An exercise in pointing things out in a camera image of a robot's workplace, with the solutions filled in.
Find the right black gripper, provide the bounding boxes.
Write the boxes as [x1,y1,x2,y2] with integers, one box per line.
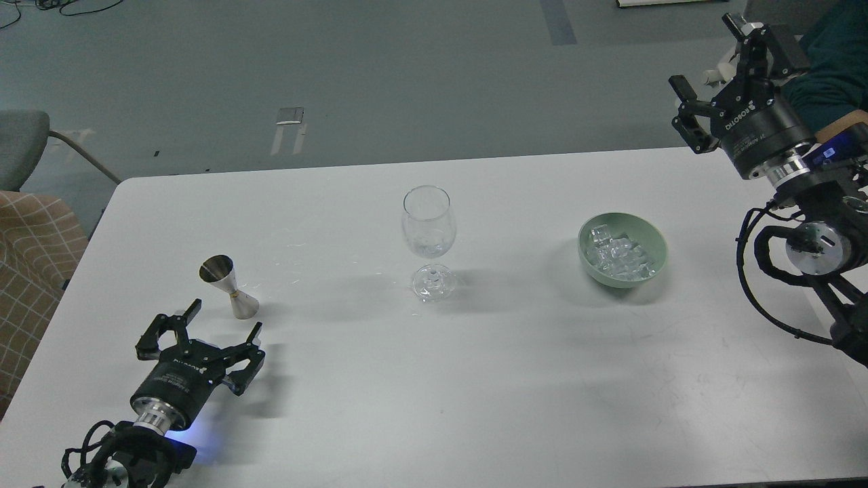
[669,13,815,180]

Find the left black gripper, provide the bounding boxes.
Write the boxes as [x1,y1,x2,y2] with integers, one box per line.
[130,298,266,430]

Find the steel jigger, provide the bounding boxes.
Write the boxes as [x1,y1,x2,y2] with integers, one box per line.
[199,254,260,319]

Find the ice cubes pile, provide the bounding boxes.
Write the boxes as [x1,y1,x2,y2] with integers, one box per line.
[584,225,657,282]

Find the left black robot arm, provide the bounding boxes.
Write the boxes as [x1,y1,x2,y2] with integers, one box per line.
[61,299,266,487]

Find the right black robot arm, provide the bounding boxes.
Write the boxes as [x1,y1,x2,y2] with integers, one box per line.
[669,13,867,365]

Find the clear wine glass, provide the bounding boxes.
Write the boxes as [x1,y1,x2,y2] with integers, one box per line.
[401,185,458,302]

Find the white office chair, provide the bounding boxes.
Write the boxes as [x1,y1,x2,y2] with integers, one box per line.
[703,47,740,87]

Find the seated person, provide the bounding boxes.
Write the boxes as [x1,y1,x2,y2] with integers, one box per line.
[792,1,867,142]

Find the beige checked cushion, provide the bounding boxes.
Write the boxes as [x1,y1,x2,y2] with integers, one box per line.
[1,190,89,415]

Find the green bowl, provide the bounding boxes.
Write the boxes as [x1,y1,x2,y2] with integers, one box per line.
[576,212,669,289]

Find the floor metal plate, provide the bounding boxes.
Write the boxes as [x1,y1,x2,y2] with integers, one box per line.
[275,107,304,126]

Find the grey chair left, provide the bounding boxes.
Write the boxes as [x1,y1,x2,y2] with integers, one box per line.
[1,109,121,192]

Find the floor cables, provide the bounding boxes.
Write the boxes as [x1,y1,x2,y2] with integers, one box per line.
[0,0,126,29]

